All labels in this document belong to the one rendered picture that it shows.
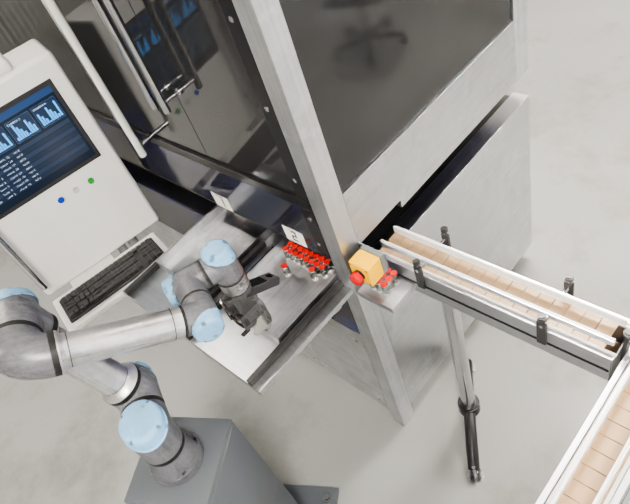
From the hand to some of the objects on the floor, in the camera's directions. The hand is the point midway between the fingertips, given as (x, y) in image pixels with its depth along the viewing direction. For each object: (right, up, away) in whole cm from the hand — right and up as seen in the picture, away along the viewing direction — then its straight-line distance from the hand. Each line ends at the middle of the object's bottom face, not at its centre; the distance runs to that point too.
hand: (267, 325), depth 171 cm
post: (+49, -45, +69) cm, 96 cm away
